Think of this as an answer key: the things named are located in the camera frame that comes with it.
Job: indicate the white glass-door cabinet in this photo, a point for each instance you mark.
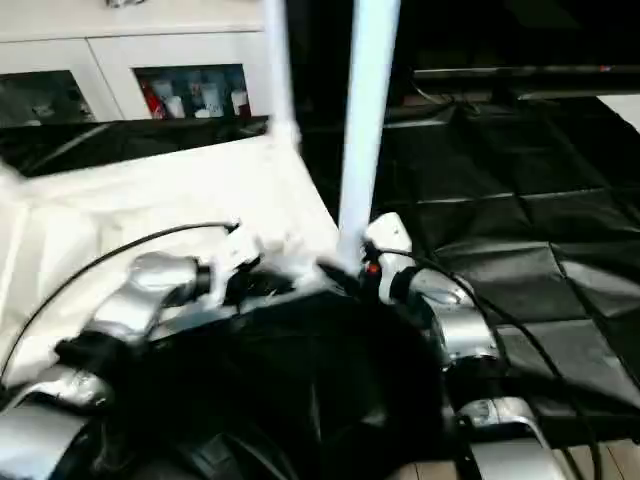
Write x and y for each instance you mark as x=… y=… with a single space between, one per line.
x=125 y=50

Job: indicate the long dark metal bar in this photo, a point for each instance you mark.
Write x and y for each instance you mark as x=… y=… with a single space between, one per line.
x=525 y=72

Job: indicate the black shiny mat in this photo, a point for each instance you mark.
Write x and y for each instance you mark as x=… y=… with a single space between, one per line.
x=500 y=200

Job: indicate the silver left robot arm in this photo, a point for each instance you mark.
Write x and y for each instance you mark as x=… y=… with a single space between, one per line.
x=140 y=295

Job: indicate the white plastic table top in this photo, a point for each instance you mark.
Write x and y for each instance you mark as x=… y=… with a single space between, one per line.
x=150 y=190

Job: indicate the red bottle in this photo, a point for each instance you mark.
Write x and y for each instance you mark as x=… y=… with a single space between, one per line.
x=154 y=102

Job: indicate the patterned mug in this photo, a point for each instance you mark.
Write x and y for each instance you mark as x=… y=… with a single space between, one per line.
x=125 y=3

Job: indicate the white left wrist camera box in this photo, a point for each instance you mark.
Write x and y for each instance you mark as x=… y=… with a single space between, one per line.
x=240 y=250

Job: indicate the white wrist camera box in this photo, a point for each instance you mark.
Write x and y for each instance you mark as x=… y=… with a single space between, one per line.
x=390 y=235
x=240 y=250

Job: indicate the white sheet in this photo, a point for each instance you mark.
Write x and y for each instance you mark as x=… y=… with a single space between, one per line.
x=622 y=107

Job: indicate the white jar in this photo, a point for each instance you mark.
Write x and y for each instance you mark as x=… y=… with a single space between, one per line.
x=239 y=102

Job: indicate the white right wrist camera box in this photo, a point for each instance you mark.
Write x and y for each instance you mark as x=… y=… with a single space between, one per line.
x=390 y=235

